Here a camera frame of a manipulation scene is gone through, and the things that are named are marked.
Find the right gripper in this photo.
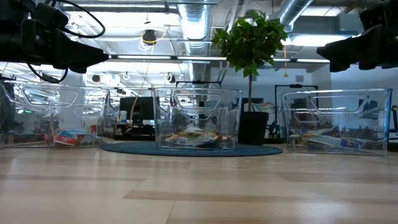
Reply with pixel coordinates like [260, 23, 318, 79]
[316, 24, 398, 72]

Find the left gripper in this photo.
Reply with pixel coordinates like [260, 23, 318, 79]
[0, 18, 109, 75]

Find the black background monitor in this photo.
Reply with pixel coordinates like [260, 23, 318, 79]
[119, 96, 155, 126]

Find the green leafy small tree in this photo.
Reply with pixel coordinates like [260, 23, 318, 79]
[211, 9, 289, 113]

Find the clear plastic bin with label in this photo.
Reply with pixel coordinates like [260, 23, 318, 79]
[152, 87, 243, 150]

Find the dark round woven placemat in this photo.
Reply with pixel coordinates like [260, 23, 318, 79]
[101, 141, 284, 157]

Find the black plant pot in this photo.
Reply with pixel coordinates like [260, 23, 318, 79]
[241, 111, 270, 146]

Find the ceiling light strip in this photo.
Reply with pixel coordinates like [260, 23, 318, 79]
[108, 55, 330, 65]

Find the thick dark left arm cable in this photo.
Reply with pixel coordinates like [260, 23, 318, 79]
[26, 0, 106, 84]

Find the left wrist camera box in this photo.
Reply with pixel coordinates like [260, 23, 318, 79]
[30, 2, 69, 32]

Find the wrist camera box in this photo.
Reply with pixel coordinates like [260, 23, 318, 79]
[359, 0, 398, 30]
[30, 2, 69, 32]

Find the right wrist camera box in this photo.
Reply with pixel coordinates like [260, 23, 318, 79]
[359, 0, 398, 30]

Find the silver ceiling duct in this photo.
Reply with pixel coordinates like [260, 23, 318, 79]
[177, 0, 214, 83]
[270, 0, 313, 26]

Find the ceiling cord reel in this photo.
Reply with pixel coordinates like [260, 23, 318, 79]
[142, 29, 158, 46]

